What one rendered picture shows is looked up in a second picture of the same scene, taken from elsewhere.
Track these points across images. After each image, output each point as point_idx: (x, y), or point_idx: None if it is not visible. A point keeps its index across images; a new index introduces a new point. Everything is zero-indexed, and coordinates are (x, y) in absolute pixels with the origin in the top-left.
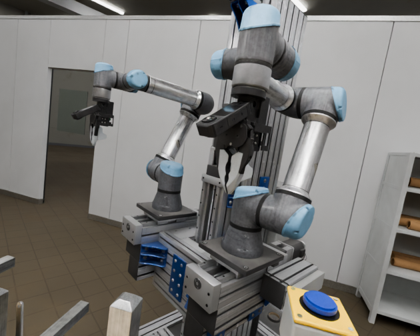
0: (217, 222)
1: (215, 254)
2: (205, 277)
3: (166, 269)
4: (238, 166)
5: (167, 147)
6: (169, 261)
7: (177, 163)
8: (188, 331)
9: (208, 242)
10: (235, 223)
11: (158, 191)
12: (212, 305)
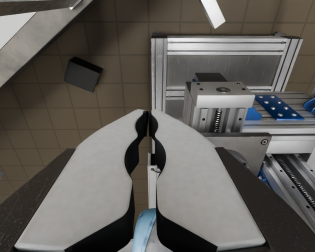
0: (285, 192)
1: (233, 135)
2: (216, 98)
3: (298, 105)
4: (72, 169)
5: None
6: (304, 112)
7: None
8: (215, 75)
9: (261, 146)
10: None
11: None
12: (192, 87)
